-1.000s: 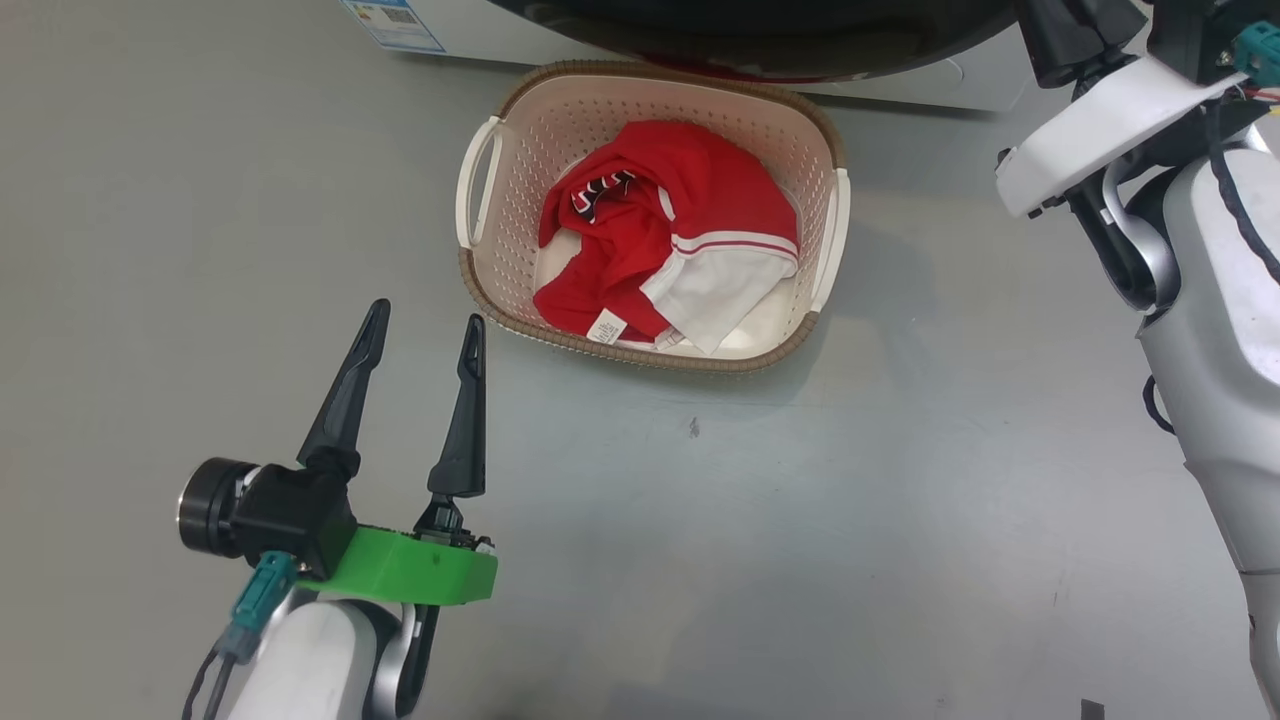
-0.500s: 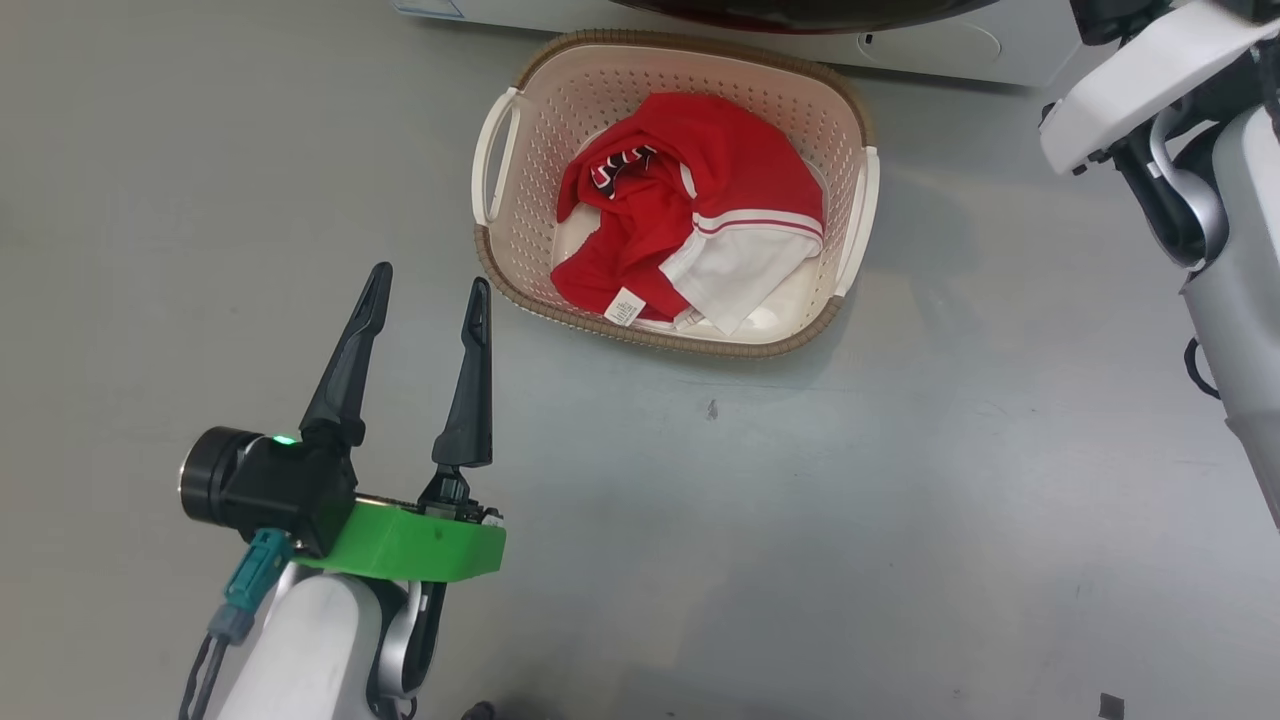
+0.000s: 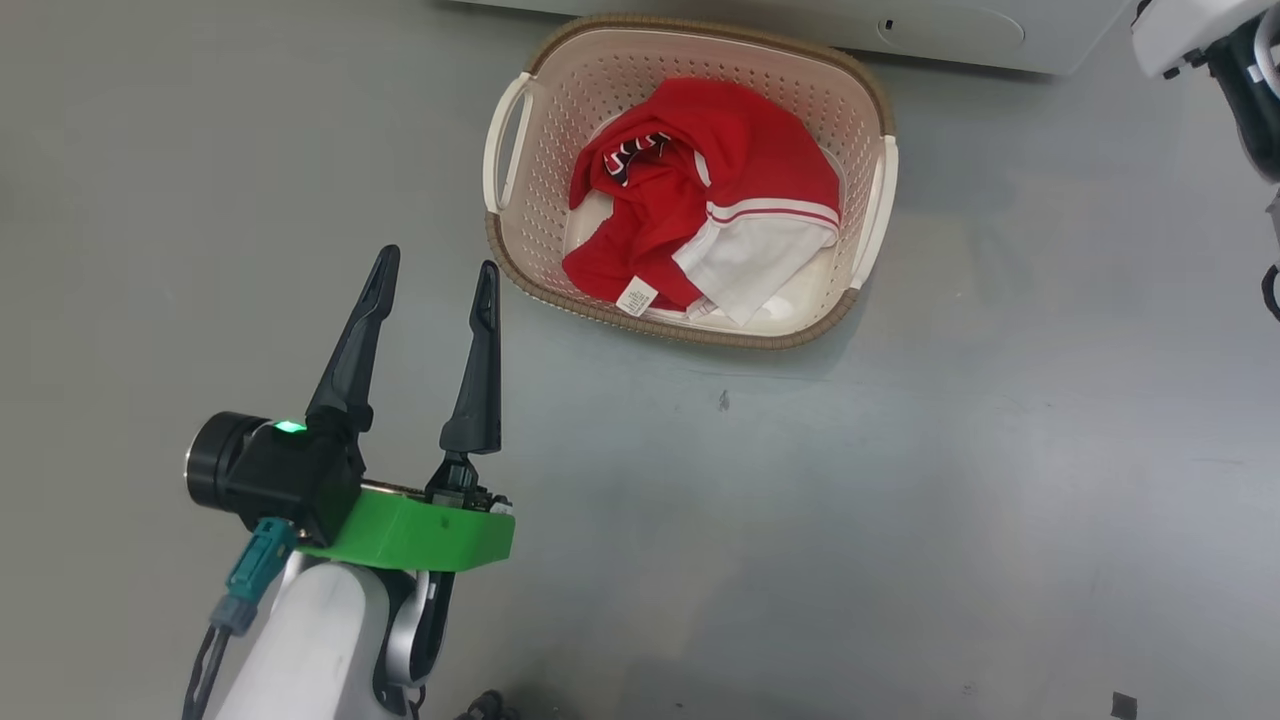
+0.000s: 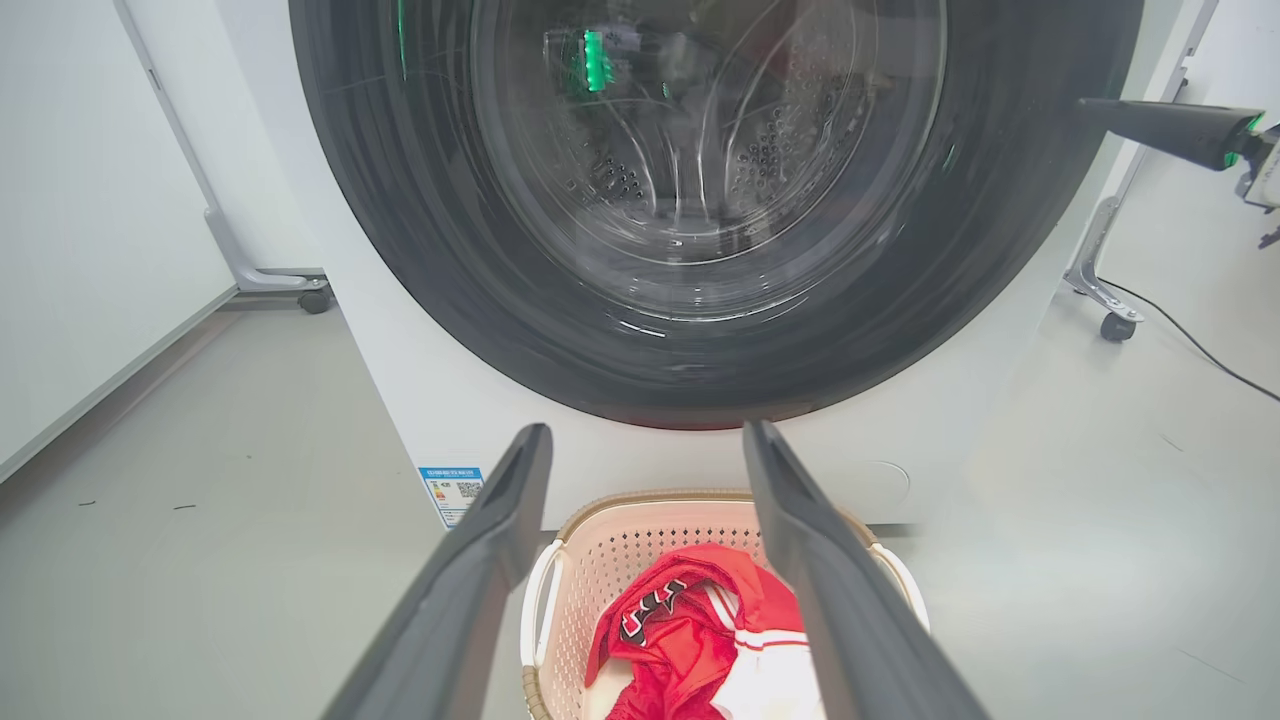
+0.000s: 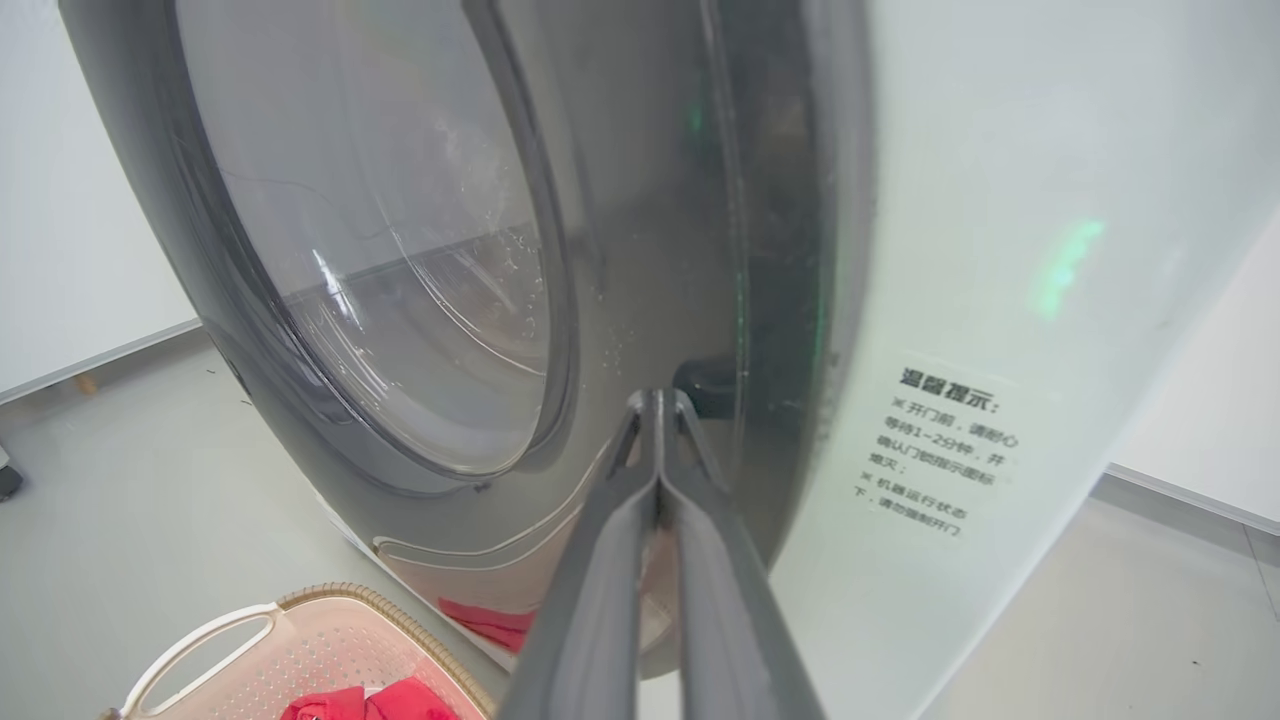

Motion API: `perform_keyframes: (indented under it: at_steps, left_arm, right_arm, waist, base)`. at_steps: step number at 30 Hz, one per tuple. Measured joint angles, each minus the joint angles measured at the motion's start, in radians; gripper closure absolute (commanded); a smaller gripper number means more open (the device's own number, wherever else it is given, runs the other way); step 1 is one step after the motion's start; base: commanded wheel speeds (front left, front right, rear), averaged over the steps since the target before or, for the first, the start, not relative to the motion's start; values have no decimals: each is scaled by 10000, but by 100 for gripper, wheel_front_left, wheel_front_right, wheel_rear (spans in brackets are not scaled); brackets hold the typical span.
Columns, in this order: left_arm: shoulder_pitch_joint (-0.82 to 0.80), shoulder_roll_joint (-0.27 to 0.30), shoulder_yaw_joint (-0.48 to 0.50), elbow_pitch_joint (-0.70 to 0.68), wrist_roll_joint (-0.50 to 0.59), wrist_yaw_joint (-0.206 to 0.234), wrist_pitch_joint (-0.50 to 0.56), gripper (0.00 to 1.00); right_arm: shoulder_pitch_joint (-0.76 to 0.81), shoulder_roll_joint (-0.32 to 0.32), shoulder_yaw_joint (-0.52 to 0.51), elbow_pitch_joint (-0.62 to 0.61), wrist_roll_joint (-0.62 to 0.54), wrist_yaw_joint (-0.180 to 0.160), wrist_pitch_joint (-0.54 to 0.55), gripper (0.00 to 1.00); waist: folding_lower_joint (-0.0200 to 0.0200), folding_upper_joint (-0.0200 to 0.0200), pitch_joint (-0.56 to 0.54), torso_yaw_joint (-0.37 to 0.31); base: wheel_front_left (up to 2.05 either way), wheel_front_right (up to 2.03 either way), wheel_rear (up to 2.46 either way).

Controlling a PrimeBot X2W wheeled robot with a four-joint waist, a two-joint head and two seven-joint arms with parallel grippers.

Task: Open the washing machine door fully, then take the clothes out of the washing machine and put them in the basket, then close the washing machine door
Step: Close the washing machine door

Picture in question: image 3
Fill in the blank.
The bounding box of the red and white jersey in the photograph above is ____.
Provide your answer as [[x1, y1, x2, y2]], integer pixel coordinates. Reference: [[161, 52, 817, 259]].
[[570, 78, 843, 326]]

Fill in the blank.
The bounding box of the teal left camera cable plug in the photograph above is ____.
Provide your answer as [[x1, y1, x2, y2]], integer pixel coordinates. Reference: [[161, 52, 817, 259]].
[[210, 518, 299, 636]]

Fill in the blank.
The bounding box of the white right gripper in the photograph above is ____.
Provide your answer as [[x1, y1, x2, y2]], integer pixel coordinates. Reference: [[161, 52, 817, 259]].
[[1132, 0, 1280, 79]]

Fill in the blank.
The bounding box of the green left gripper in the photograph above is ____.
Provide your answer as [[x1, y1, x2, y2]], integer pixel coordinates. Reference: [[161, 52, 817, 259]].
[[298, 245, 516, 573]]

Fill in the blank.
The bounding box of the white front-load washing machine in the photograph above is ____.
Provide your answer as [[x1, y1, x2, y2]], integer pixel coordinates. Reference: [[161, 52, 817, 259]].
[[450, 0, 1136, 76]]

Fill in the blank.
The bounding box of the cream perforated laundry basket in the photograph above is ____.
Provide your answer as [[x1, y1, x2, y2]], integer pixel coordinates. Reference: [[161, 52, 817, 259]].
[[483, 14, 899, 350]]

